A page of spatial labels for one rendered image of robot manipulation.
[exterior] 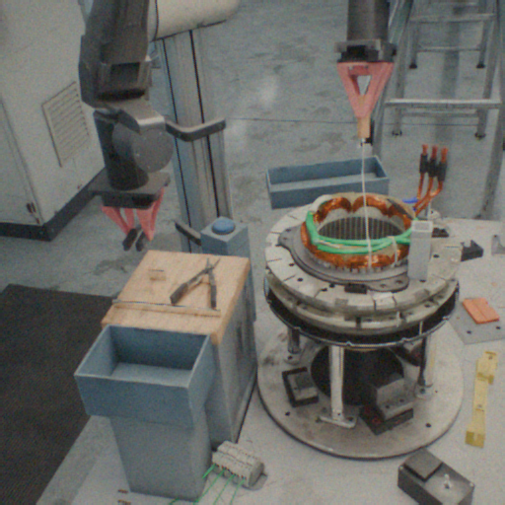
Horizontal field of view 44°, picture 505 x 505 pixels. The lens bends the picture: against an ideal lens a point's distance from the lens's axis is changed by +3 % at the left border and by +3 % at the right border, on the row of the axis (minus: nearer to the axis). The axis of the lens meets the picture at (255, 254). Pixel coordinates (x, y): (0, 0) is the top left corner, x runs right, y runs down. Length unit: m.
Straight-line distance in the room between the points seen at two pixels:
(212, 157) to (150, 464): 0.65
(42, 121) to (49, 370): 1.27
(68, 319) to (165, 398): 1.90
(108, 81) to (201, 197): 0.60
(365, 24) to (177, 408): 0.59
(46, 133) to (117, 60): 2.47
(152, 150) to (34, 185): 2.41
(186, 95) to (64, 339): 1.58
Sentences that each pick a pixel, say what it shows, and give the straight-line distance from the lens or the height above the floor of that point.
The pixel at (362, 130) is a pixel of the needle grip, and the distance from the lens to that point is 0.94.
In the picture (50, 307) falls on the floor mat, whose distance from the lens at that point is 2.86.
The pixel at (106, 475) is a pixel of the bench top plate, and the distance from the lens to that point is 1.17.
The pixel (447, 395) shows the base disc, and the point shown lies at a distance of 1.21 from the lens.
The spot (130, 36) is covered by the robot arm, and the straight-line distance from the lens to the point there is 0.80.
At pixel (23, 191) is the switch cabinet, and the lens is 3.23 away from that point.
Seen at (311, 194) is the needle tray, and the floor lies 1.05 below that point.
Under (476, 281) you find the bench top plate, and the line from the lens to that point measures 1.52.
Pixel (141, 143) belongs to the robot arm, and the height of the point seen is 1.37.
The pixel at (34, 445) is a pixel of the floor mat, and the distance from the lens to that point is 2.33.
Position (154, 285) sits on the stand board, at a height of 1.07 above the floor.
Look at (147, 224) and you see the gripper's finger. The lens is 0.91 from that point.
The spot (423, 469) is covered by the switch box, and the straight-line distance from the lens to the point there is 1.06.
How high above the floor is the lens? 1.69
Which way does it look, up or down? 35 degrees down
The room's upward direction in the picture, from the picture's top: 5 degrees counter-clockwise
